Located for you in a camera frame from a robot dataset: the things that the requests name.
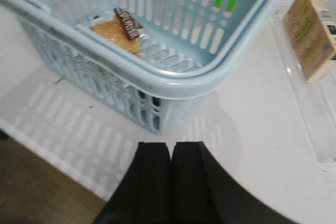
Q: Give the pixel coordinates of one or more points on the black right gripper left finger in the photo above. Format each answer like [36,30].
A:
[144,194]

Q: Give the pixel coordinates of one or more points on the small beige tissue box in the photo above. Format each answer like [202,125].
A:
[311,30]

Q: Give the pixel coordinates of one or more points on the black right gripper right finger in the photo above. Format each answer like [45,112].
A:
[203,192]

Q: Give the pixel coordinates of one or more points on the packaged bread slice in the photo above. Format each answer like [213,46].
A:
[123,30]

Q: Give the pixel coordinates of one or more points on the light blue plastic basket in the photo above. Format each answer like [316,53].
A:
[188,48]

